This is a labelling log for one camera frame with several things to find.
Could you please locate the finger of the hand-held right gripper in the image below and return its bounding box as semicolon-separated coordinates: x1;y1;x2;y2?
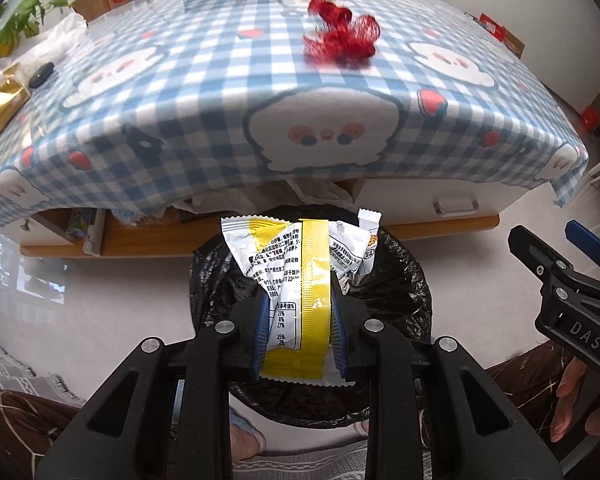
508;225;577;289
565;220;600;302

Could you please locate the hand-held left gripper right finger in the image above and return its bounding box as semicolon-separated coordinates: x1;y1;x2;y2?
330;272;563;480

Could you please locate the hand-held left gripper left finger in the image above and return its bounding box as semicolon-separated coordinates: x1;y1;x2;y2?
35;292;276;480

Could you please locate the yellow white snack wrapper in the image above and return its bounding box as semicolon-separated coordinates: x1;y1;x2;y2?
221;208;382;386

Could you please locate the black-lined trash bin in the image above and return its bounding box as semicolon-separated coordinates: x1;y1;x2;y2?
190;204;433;428

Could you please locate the person's right hand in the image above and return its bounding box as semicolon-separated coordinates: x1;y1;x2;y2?
550;357;600;444

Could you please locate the person's right leg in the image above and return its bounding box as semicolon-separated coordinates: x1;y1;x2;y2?
482;345;600;480

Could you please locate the white power strip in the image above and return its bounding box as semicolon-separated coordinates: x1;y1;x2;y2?
82;209;107;256

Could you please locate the colourful packet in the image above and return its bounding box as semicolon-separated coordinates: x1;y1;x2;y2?
66;209;88;241

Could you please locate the pile of colourful cartons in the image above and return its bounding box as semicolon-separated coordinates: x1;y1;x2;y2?
477;12;527;58

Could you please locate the blue checked tablecloth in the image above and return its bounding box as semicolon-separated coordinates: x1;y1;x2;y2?
0;0;590;233

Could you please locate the red mesh net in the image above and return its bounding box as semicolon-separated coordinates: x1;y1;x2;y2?
302;0;381;66

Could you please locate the dark grey computer mouse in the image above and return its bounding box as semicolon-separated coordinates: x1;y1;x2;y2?
29;61;56;87

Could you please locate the gold foil bag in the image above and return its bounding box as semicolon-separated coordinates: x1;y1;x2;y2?
0;62;31;161

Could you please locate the white plastic bag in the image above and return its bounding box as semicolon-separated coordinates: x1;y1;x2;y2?
22;12;88;68

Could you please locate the plain brown cardboard box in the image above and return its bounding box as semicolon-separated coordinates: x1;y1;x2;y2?
71;0;112;23

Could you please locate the clear bag with red print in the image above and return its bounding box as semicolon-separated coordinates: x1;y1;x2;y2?
0;0;36;96

